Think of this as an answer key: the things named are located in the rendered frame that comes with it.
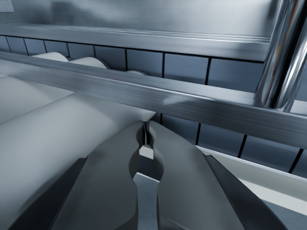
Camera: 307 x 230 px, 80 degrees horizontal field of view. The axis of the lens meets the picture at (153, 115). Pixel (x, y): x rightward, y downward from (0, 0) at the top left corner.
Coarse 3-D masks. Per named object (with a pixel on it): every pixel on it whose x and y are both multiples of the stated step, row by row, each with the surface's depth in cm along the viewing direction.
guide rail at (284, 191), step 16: (224, 160) 15; (240, 176) 13; (256, 176) 13; (272, 176) 13; (256, 192) 13; (272, 192) 12; (288, 192) 12; (304, 192) 12; (288, 208) 12; (304, 208) 12
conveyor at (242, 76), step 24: (0, 48) 26; (24, 48) 24; (48, 48) 22; (72, 48) 20; (96, 48) 18; (120, 48) 17; (168, 72) 16; (192, 72) 15; (216, 72) 14; (240, 72) 13; (168, 120) 18; (216, 144) 17; (240, 144) 16; (264, 144) 15; (288, 168) 15
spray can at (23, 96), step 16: (96, 64) 18; (0, 80) 12; (16, 80) 12; (0, 96) 11; (16, 96) 12; (32, 96) 12; (48, 96) 13; (64, 96) 14; (0, 112) 11; (16, 112) 11
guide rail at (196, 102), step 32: (0, 64) 12; (32, 64) 11; (64, 64) 11; (96, 96) 9; (128, 96) 8; (160, 96) 8; (192, 96) 7; (224, 96) 7; (224, 128) 7; (256, 128) 6; (288, 128) 6
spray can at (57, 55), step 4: (52, 52) 20; (56, 52) 20; (60, 52) 20; (32, 56) 18; (36, 56) 19; (40, 56) 19; (44, 56) 19; (48, 56) 19; (52, 56) 19; (56, 56) 20; (60, 56) 20; (64, 56) 20; (68, 56) 21; (56, 60) 19; (60, 60) 20; (64, 60) 20; (68, 60) 20; (72, 60) 21; (0, 76) 15; (4, 76) 15
